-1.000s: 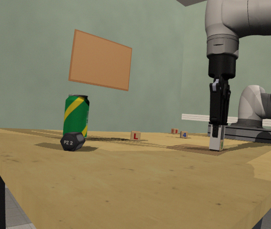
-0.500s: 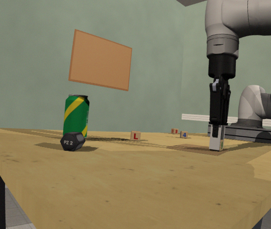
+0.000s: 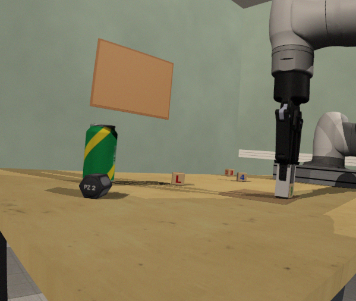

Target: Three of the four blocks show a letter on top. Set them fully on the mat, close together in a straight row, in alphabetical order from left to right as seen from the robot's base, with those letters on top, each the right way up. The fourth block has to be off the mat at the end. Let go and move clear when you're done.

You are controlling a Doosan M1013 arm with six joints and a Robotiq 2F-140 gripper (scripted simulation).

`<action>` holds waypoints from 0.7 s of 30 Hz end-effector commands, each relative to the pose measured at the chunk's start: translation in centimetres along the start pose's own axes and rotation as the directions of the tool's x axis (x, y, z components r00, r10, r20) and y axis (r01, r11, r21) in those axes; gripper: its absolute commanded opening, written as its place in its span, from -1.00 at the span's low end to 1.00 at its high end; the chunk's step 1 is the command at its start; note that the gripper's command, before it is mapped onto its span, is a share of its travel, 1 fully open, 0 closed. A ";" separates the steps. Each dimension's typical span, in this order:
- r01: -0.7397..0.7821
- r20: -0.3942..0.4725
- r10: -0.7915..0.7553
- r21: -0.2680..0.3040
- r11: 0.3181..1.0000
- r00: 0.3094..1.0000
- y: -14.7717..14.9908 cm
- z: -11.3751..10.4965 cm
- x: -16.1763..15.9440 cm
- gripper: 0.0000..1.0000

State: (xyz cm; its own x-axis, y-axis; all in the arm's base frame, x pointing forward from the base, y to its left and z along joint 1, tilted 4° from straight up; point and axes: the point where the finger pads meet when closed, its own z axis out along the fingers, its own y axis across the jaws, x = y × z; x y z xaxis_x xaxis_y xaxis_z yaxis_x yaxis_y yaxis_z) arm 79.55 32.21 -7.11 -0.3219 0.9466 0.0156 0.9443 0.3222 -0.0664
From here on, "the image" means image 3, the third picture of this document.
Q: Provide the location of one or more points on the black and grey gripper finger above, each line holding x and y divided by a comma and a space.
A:
283, 151
296, 147

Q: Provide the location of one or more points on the green and yellow drink can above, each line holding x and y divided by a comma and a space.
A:
100, 150

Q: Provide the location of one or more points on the tan square mat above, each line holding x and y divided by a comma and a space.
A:
259, 196

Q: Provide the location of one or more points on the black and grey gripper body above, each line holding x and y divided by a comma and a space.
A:
292, 89

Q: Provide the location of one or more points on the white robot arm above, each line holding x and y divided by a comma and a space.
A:
296, 29

